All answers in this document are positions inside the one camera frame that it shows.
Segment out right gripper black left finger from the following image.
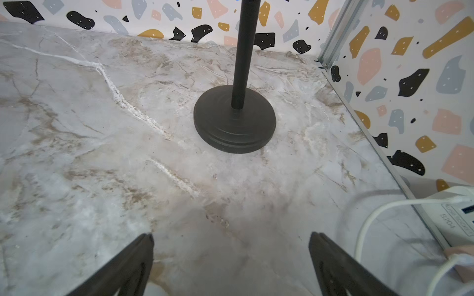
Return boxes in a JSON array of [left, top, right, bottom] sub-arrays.
[[69, 233, 154, 296]]

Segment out white charging cable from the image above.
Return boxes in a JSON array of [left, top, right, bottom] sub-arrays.
[[353, 197, 474, 296]]

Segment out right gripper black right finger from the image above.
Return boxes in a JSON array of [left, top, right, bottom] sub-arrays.
[[309, 232, 397, 296]]

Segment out white power strip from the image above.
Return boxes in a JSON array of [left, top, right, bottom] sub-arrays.
[[423, 186, 474, 247]]

